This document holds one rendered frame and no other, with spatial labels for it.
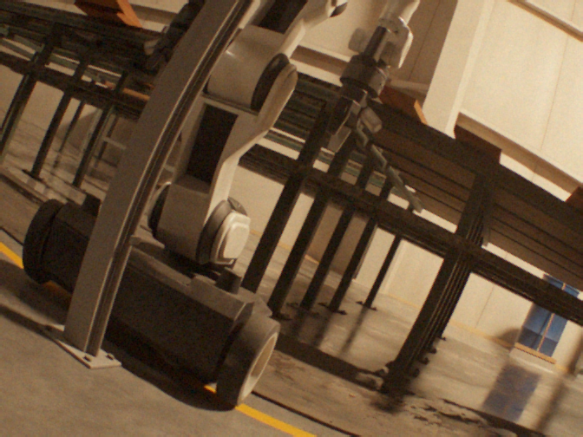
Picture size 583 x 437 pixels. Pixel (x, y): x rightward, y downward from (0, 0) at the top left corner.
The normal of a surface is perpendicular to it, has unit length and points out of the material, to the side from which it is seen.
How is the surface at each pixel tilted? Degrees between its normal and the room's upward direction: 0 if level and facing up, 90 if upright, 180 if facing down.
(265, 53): 66
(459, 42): 99
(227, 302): 45
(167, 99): 90
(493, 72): 88
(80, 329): 90
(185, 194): 120
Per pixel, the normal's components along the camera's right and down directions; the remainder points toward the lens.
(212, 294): 0.19, -0.68
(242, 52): 0.04, -0.41
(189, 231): -0.25, 0.21
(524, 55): -0.15, -0.08
